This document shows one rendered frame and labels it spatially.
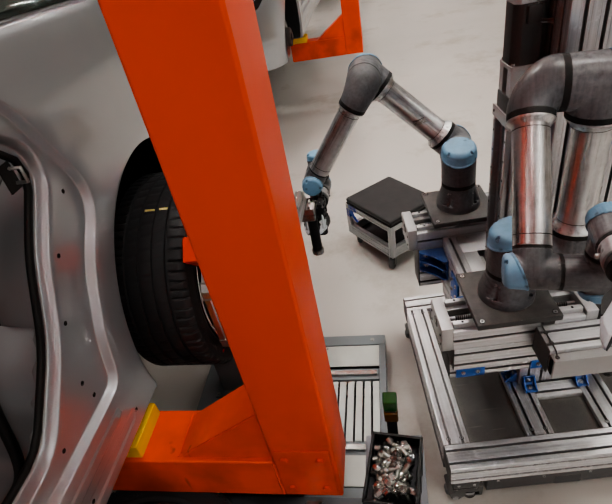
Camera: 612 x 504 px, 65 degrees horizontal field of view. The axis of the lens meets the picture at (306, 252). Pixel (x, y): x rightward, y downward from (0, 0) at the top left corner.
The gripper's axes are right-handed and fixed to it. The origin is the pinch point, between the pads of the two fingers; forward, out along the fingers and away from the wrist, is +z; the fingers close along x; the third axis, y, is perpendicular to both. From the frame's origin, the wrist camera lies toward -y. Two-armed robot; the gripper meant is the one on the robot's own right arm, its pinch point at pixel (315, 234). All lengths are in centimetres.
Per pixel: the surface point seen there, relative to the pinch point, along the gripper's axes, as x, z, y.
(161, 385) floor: -90, 1, -83
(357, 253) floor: 4, -96, -83
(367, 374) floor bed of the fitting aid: 12, 2, -76
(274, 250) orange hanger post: 9, 78, 51
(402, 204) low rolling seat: 33, -94, -49
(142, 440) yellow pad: -42, 74, -11
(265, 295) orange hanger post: 5, 78, 41
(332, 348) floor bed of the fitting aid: -5, -13, -75
